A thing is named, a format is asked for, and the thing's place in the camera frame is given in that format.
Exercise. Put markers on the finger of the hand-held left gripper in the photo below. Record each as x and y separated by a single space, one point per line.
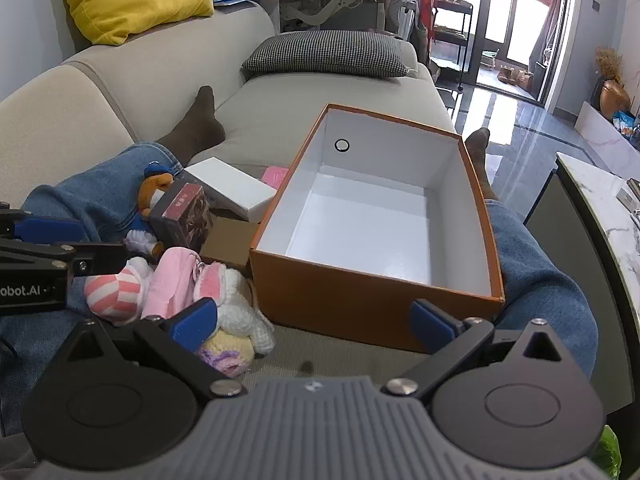
47 230
100 255

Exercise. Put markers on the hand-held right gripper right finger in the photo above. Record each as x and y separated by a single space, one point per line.
430 325

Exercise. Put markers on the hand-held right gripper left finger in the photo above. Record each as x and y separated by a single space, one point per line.
192 322

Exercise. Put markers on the brown bear plush toy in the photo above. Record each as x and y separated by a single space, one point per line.
150 195

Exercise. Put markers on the orange cardboard box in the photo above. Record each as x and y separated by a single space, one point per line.
350 300

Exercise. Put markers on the pink striped plush toy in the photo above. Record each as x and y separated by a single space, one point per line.
115 290

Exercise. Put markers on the white crochet bunny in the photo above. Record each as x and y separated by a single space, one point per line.
240 315

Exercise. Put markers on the pink plush pouch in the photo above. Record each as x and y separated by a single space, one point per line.
170 280

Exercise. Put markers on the yellow purple crochet toy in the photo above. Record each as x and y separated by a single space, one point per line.
230 355

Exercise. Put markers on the brown cardboard box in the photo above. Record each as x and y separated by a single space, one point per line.
230 242

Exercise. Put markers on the person's right leg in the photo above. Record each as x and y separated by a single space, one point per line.
540 280

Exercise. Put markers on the white rectangular box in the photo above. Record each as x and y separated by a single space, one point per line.
230 185

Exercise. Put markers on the person's left socked foot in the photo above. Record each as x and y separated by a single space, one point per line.
200 125

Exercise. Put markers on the person's socked foot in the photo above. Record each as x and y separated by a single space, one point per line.
477 145
200 125

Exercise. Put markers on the pink card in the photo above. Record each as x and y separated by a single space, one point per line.
274 177

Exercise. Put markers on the person's right socked foot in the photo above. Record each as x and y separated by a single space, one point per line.
477 145

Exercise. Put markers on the marble coffee table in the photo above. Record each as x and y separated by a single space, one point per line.
600 200

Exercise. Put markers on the green plastic bag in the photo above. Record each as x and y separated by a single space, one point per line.
610 452

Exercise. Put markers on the beige sofa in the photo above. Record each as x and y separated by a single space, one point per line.
300 105

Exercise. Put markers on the white marble cabinet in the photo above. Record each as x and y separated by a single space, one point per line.
600 130

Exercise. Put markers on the brown bags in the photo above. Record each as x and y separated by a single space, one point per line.
512 77

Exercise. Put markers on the blue snack bags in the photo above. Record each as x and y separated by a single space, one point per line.
625 121

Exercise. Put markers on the houndstooth pillow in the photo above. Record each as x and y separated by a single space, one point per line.
325 55

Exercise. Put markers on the black rolling cart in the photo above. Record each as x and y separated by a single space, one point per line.
450 32

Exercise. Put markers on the copper vase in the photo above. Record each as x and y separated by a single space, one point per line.
615 97

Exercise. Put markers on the glass balcony door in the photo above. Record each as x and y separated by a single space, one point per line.
480 20

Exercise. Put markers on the dried flowers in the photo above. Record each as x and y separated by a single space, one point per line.
609 62

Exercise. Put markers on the red cloth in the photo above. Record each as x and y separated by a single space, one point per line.
426 5

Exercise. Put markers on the grey curtain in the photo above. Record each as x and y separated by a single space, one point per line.
550 20

